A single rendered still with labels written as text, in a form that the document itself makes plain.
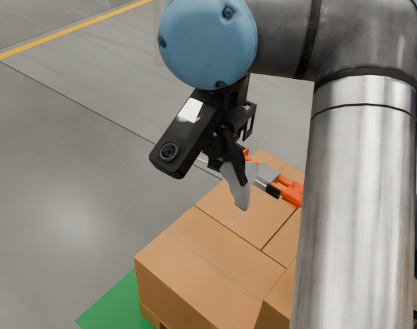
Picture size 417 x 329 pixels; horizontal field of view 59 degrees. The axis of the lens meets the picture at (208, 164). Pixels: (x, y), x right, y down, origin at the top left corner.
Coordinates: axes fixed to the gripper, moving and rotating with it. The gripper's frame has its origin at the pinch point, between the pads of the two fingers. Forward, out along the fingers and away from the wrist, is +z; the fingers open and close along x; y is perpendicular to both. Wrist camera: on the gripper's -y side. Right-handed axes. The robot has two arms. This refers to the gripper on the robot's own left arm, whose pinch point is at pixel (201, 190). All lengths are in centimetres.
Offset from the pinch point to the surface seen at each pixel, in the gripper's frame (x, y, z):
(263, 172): 6, 43, 32
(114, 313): 61, 18, 152
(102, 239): 101, 47, 152
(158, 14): 216, 238, 97
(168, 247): 41, 39, 98
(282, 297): -14, 25, 58
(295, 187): -4, 43, 32
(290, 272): -12, 34, 58
